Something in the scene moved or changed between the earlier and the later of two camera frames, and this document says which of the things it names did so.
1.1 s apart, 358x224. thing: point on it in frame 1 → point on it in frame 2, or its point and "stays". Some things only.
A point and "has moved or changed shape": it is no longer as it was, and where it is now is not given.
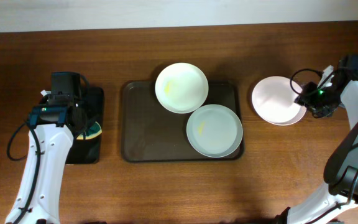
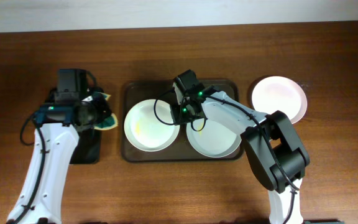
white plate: [273, 101] stays
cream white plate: [181, 88] has moved or changed shape
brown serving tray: [150, 132] stays
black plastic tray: [89, 151] stays
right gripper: [306, 101] → [177, 117]
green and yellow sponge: [95, 130] → [110, 122]
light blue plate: [214, 130] stays
